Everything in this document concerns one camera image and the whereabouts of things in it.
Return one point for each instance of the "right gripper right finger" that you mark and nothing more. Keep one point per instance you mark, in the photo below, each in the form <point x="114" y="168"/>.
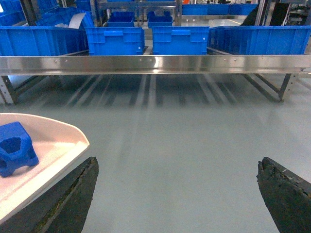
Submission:
<point x="286" y="196"/>

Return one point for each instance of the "blue bin centre right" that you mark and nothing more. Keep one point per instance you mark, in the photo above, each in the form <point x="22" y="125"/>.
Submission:
<point x="180" y="40"/>

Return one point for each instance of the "blue plastic block part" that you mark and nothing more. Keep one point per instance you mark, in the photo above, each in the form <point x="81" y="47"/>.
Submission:
<point x="16" y="149"/>

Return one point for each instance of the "blue bin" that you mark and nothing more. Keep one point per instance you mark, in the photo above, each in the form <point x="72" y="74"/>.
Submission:
<point x="41" y="41"/>
<point x="260" y="40"/>
<point x="115" y="41"/>
<point x="180" y="40"/>

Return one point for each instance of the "beige plastic dustpan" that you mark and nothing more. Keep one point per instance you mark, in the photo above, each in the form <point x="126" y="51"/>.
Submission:
<point x="58" y="145"/>

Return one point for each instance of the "blue bin centre front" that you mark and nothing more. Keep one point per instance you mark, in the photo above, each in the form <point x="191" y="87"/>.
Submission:
<point x="115" y="41"/>

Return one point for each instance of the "steel roller shelf rack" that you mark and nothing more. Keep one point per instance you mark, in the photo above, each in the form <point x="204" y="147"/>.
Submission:
<point x="279" y="72"/>

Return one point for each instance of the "blue bin left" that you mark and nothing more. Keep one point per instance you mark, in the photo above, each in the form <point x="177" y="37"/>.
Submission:
<point x="41" y="41"/>

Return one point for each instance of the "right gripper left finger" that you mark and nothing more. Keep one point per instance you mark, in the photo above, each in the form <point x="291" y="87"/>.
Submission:
<point x="69" y="213"/>

